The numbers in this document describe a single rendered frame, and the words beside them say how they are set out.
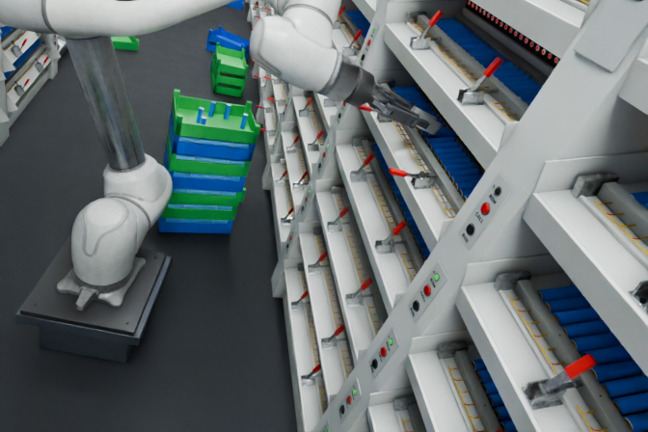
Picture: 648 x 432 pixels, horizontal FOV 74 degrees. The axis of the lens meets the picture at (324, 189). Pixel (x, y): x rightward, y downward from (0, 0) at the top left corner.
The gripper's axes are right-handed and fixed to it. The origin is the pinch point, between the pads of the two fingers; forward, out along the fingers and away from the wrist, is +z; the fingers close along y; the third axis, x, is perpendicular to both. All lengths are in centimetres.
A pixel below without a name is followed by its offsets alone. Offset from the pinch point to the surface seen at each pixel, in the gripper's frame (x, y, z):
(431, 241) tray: 10.6, -29.1, -3.1
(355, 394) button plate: 50, -36, 4
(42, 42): 102, 167, -108
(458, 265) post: 7.4, -38.1, -4.4
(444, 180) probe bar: 3.7, -17.8, -0.1
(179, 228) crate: 104, 60, -25
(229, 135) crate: 55, 61, -23
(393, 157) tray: 8.8, -5.2, -4.1
